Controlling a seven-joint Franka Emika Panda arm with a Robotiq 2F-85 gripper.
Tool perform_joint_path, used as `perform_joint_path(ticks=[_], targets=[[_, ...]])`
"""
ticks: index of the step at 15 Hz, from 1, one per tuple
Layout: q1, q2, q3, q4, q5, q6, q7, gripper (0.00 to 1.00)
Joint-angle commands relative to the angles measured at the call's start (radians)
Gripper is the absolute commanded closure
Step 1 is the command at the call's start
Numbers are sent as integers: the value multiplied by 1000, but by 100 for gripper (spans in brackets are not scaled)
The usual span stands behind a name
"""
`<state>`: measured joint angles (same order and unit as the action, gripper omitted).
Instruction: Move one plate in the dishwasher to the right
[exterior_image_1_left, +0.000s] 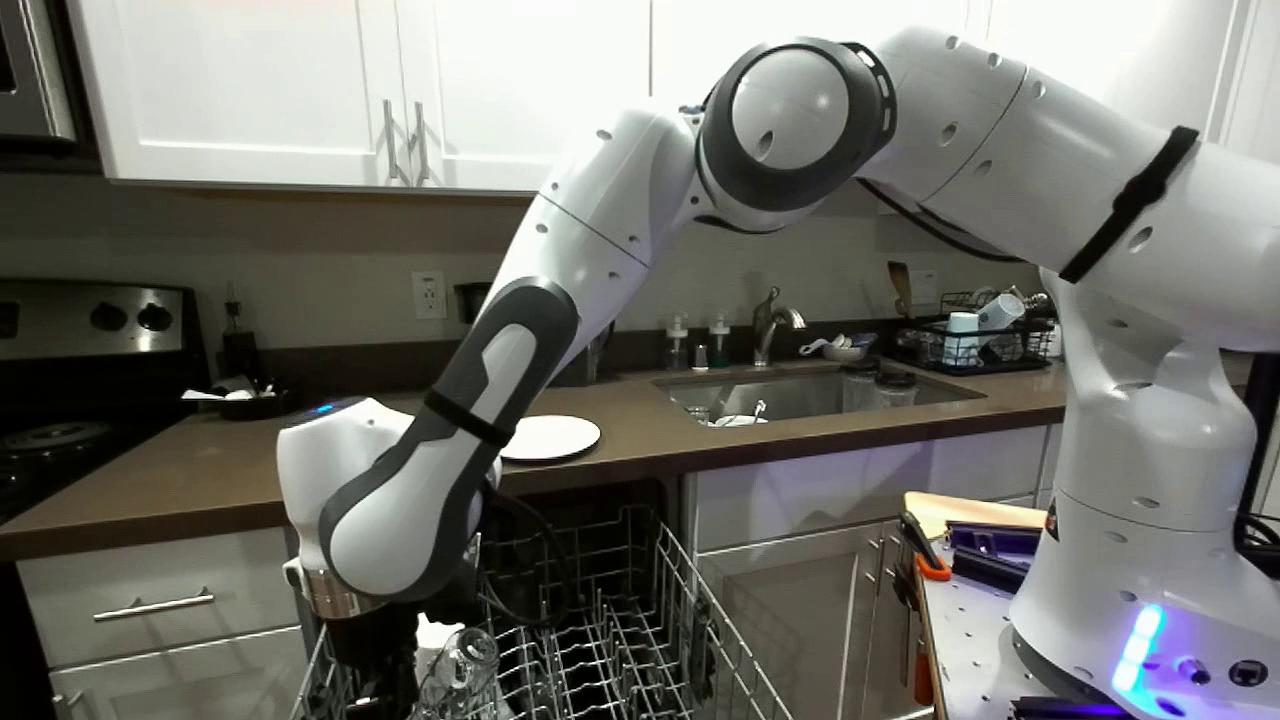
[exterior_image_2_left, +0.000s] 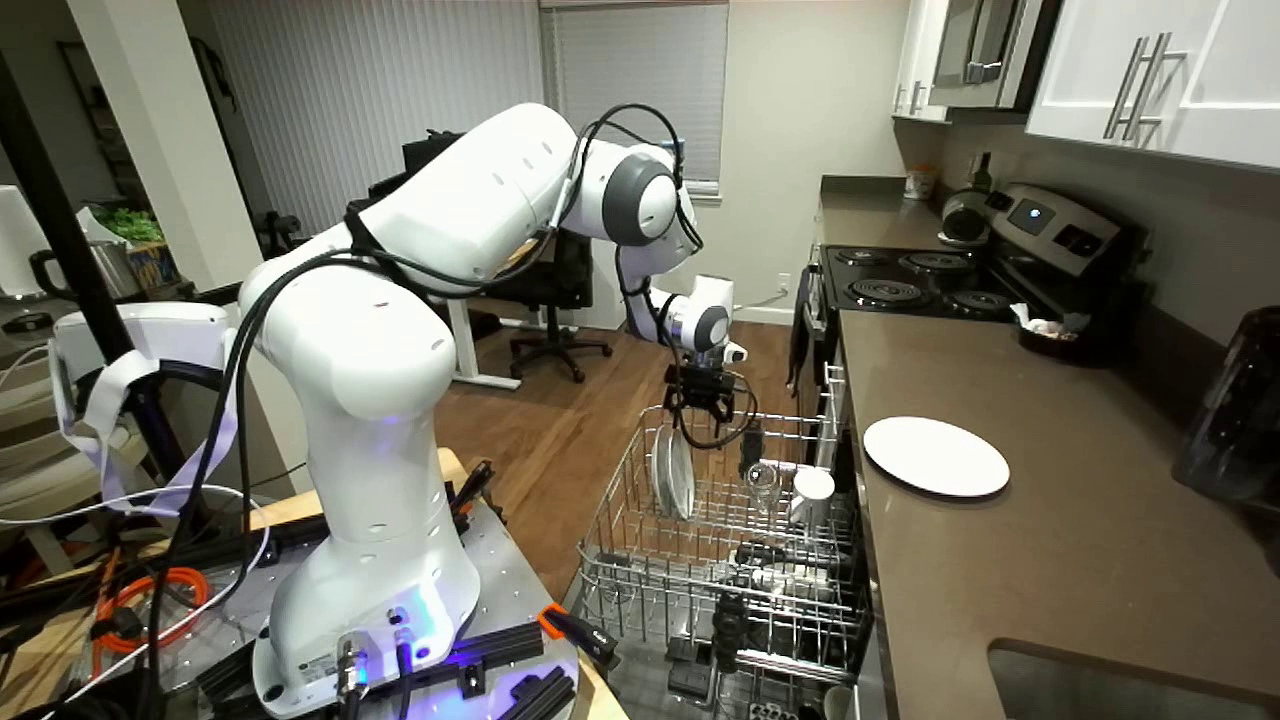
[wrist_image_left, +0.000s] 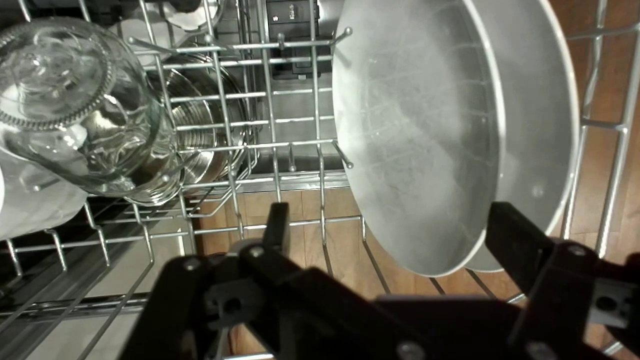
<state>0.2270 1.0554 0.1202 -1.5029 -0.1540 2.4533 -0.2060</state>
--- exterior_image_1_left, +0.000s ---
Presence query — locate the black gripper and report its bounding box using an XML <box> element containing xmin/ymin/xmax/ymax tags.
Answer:
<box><xmin>319</xmin><ymin>613</ymin><xmax>423</xmax><ymax>720</ymax></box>

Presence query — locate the white plate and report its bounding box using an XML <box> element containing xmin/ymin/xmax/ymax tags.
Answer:
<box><xmin>496</xmin><ymin>411</ymin><xmax>606</xmax><ymax>467</ymax></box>

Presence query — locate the clear glass cup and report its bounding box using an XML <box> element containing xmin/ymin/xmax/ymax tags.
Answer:
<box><xmin>412</xmin><ymin>613</ymin><xmax>501</xmax><ymax>701</ymax></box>

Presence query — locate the small spoon rest dish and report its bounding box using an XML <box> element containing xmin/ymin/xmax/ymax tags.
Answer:
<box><xmin>177</xmin><ymin>374</ymin><xmax>291</xmax><ymax>420</ymax></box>

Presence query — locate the dark glass bottle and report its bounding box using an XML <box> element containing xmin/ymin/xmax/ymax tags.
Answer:
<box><xmin>211</xmin><ymin>297</ymin><xmax>264</xmax><ymax>390</ymax></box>

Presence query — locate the black electric stove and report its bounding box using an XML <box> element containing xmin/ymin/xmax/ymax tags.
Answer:
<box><xmin>0</xmin><ymin>271</ymin><xmax>211</xmax><ymax>529</ymax></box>

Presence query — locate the steel kitchen sink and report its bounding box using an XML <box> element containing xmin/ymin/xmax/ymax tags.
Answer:
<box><xmin>652</xmin><ymin>356</ymin><xmax>990</xmax><ymax>434</ymax></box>

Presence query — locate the chrome faucet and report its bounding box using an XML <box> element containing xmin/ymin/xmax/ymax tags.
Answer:
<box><xmin>745</xmin><ymin>289</ymin><xmax>813</xmax><ymax>374</ymax></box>

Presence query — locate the white upper cabinet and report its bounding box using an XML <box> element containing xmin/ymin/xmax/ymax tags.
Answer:
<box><xmin>69</xmin><ymin>0</ymin><xmax>660</xmax><ymax>191</ymax></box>

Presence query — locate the robot mounting table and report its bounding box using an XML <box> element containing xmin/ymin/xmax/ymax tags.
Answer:
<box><xmin>896</xmin><ymin>487</ymin><xmax>1280</xmax><ymax>720</ymax></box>

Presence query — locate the wooden board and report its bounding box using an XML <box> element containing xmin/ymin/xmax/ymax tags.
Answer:
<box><xmin>896</xmin><ymin>487</ymin><xmax>1053</xmax><ymax>539</ymax></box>

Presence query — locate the black clamp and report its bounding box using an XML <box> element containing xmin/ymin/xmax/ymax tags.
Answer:
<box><xmin>940</xmin><ymin>514</ymin><xmax>1049</xmax><ymax>591</ymax></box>

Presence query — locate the black dish drying rack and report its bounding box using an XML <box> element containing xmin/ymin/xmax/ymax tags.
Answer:
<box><xmin>892</xmin><ymin>284</ymin><xmax>1069</xmax><ymax>381</ymax></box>

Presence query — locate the over-range microwave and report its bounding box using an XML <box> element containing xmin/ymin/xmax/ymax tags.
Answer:
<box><xmin>0</xmin><ymin>0</ymin><xmax>78</xmax><ymax>150</ymax></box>

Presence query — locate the silver drawer handle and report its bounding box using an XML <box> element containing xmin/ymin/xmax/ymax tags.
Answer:
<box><xmin>87</xmin><ymin>583</ymin><xmax>220</xmax><ymax>629</ymax></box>

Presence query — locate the wire dishwasher rack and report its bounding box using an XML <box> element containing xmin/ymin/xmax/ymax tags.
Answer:
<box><xmin>282</xmin><ymin>493</ymin><xmax>799</xmax><ymax>720</ymax></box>

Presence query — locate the white wall outlet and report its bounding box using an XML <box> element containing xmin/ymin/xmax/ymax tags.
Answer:
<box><xmin>407</xmin><ymin>267</ymin><xmax>447</xmax><ymax>323</ymax></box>

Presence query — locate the silver cabinet handle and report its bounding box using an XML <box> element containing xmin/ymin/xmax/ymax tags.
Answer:
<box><xmin>402</xmin><ymin>97</ymin><xmax>439</xmax><ymax>191</ymax></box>
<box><xmin>374</xmin><ymin>97</ymin><xmax>407</xmax><ymax>191</ymax></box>

